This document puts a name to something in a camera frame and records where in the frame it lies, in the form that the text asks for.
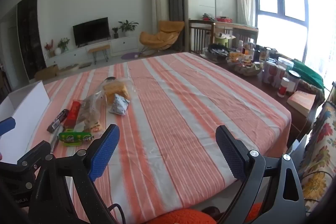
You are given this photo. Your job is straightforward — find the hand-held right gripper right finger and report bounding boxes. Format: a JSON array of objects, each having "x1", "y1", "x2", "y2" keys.
[{"x1": 216, "y1": 125, "x2": 307, "y2": 224}]

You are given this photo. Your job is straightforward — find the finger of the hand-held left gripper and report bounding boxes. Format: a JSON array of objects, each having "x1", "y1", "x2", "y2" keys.
[
  {"x1": 0, "y1": 141, "x2": 51, "y2": 177},
  {"x1": 0, "y1": 117, "x2": 16, "y2": 136}
]

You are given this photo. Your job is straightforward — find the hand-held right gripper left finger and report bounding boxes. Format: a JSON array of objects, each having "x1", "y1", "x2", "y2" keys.
[{"x1": 28, "y1": 124, "x2": 121, "y2": 224}]

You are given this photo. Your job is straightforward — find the white cardboard box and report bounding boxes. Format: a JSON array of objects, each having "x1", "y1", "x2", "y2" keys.
[{"x1": 0, "y1": 80, "x2": 51, "y2": 165}]

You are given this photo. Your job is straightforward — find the small cake packet red label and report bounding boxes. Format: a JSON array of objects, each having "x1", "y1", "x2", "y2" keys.
[{"x1": 83, "y1": 119, "x2": 104, "y2": 134}]

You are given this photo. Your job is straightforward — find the green cracker packet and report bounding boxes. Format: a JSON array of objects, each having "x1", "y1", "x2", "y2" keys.
[{"x1": 58, "y1": 129, "x2": 94, "y2": 147}]

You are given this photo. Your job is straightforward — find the dark snack bar packet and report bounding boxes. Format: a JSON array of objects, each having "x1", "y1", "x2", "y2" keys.
[{"x1": 47, "y1": 109, "x2": 69, "y2": 134}]

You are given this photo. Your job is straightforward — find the clear bag of brown biscuits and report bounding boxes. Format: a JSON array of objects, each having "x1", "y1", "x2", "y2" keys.
[{"x1": 77, "y1": 91, "x2": 105, "y2": 126}]

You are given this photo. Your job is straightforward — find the red snack packet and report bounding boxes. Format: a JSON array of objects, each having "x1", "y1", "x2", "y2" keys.
[{"x1": 63, "y1": 100, "x2": 82, "y2": 130}]

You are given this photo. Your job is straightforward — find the blue white snack packet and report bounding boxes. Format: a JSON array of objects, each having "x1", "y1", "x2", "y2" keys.
[{"x1": 109, "y1": 93, "x2": 131, "y2": 115}]

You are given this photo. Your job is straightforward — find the clear bread packet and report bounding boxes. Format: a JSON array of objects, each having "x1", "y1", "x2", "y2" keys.
[{"x1": 100, "y1": 77, "x2": 134, "y2": 106}]

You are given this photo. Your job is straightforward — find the wicker basket of snacks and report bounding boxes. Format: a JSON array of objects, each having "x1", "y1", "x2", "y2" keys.
[{"x1": 226, "y1": 52, "x2": 264, "y2": 76}]

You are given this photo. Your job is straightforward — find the orange striped tablecloth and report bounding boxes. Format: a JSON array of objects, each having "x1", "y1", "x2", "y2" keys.
[{"x1": 31, "y1": 52, "x2": 292, "y2": 224}]

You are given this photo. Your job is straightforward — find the brown cardboard box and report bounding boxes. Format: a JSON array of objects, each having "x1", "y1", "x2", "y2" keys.
[{"x1": 34, "y1": 64, "x2": 59, "y2": 81}]

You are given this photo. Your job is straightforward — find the orange fuzzy cushion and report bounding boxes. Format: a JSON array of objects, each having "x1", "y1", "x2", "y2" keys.
[{"x1": 150, "y1": 203, "x2": 263, "y2": 224}]

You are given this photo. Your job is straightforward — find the small red white can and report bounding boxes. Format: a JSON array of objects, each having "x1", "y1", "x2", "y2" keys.
[{"x1": 277, "y1": 77, "x2": 289, "y2": 98}]

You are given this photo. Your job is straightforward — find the pink book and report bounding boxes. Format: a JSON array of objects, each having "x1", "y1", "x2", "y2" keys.
[{"x1": 287, "y1": 90, "x2": 317, "y2": 117}]

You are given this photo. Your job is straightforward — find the red flowers in vase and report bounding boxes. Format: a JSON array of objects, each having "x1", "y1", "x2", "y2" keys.
[{"x1": 44, "y1": 39, "x2": 55, "y2": 58}]

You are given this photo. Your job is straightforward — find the red white canisters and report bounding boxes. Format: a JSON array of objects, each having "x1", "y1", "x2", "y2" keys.
[{"x1": 262, "y1": 60, "x2": 286, "y2": 88}]

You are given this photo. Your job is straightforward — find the floral cushion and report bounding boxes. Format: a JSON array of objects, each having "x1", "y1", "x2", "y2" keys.
[{"x1": 298, "y1": 101, "x2": 336, "y2": 211}]

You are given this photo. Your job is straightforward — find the black cabinet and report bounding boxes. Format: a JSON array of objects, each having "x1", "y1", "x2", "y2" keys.
[{"x1": 17, "y1": 0, "x2": 46, "y2": 80}]

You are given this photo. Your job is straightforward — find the clear jar black lid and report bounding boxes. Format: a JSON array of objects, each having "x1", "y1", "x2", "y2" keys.
[{"x1": 287, "y1": 70, "x2": 301, "y2": 93}]

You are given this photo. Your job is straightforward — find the plant in white vase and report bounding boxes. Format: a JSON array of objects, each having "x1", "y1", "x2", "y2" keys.
[{"x1": 55, "y1": 38, "x2": 71, "y2": 54}]

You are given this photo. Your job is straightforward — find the purple rug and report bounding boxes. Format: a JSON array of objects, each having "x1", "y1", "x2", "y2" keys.
[{"x1": 121, "y1": 52, "x2": 142, "y2": 60}]

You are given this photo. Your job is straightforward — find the black basket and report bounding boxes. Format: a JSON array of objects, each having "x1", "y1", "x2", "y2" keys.
[{"x1": 203, "y1": 43, "x2": 231, "y2": 62}]

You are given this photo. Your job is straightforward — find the cluster of bottles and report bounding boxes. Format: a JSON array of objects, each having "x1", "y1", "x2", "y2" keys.
[{"x1": 236, "y1": 40, "x2": 273, "y2": 60}]

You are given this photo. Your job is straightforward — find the white television cabinet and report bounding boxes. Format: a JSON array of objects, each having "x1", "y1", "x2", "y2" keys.
[{"x1": 45, "y1": 35, "x2": 141, "y2": 68}]

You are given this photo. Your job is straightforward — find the green cloth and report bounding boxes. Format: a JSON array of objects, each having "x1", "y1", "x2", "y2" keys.
[{"x1": 291, "y1": 59, "x2": 324, "y2": 89}]

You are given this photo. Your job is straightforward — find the green stool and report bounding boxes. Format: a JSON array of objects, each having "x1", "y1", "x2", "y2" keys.
[{"x1": 214, "y1": 32, "x2": 232, "y2": 47}]

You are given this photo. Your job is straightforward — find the wooden chair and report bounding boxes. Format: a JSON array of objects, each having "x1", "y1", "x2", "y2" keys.
[
  {"x1": 214, "y1": 22, "x2": 259, "y2": 49},
  {"x1": 188, "y1": 20, "x2": 216, "y2": 54}
]

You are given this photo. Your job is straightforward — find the black television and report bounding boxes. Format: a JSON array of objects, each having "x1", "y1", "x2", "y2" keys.
[{"x1": 73, "y1": 17, "x2": 110, "y2": 46}]

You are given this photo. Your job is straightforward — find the orange lounge chair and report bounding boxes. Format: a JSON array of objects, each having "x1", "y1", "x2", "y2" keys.
[{"x1": 139, "y1": 20, "x2": 185, "y2": 55}]

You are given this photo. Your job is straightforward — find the large green potted plant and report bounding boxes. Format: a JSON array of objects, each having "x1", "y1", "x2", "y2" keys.
[{"x1": 118, "y1": 20, "x2": 139, "y2": 37}]

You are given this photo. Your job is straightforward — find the window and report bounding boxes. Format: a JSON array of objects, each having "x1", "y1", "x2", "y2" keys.
[{"x1": 253, "y1": 0, "x2": 336, "y2": 88}]

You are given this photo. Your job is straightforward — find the covered standing air conditioner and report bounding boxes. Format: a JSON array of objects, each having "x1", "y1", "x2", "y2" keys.
[{"x1": 150, "y1": 0, "x2": 170, "y2": 35}]

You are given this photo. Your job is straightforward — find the black cable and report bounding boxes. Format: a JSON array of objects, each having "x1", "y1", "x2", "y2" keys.
[{"x1": 108, "y1": 203, "x2": 127, "y2": 224}]

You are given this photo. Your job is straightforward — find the wooden bench with wire legs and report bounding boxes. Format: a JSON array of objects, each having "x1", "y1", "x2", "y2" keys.
[{"x1": 88, "y1": 45, "x2": 111, "y2": 65}]

